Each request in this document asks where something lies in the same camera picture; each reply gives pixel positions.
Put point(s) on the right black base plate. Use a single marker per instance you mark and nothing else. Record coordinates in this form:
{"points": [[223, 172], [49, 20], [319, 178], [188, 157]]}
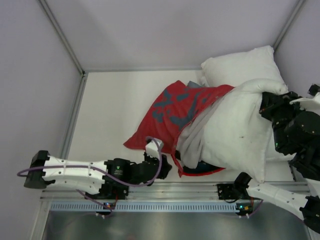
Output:
{"points": [[231, 192]]}

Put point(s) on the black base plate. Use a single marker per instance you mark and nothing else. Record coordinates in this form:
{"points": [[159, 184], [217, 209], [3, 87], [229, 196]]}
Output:
{"points": [[110, 193], [231, 192]]}

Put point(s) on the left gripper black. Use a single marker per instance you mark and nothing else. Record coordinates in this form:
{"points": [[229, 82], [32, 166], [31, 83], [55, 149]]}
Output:
{"points": [[161, 167]]}

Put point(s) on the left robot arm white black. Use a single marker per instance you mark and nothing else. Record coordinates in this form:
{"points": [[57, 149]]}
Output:
{"points": [[98, 180]]}

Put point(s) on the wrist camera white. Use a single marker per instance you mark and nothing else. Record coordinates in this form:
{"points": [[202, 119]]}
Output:
{"points": [[309, 103], [153, 147]]}

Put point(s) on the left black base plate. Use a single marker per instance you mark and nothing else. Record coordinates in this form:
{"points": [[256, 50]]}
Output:
{"points": [[110, 193]]}

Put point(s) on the white bare pillow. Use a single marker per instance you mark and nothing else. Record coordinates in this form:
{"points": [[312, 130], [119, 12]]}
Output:
{"points": [[236, 69]]}

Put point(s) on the red pillowcase with grey print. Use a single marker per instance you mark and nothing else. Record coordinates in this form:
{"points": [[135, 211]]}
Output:
{"points": [[173, 110]]}

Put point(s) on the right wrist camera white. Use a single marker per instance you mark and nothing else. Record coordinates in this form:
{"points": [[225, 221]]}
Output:
{"points": [[309, 103]]}

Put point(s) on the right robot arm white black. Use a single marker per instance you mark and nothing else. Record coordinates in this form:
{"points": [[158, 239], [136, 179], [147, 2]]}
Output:
{"points": [[296, 132]]}

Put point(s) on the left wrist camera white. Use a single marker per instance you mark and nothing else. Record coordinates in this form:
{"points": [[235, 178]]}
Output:
{"points": [[153, 147]]}

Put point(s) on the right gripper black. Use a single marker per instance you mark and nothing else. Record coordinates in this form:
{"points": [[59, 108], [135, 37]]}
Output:
{"points": [[269, 105]]}

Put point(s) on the white slotted cable duct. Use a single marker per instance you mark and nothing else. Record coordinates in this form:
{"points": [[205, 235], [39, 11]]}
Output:
{"points": [[171, 207]]}

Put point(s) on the left aluminium corner post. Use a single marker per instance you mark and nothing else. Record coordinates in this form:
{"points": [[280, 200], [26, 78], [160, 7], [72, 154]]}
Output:
{"points": [[61, 35]]}

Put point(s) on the blue grey pillowcase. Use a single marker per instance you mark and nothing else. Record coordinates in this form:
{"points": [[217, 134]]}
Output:
{"points": [[192, 84]]}

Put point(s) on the aluminium corner post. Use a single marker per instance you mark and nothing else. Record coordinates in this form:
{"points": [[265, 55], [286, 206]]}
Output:
{"points": [[61, 35], [293, 15]]}

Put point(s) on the aluminium mounting rail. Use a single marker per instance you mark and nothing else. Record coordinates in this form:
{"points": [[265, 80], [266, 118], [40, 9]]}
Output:
{"points": [[158, 191]]}

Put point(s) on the right aluminium corner post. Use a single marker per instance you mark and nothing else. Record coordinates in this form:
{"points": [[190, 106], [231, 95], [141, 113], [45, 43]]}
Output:
{"points": [[293, 15]]}

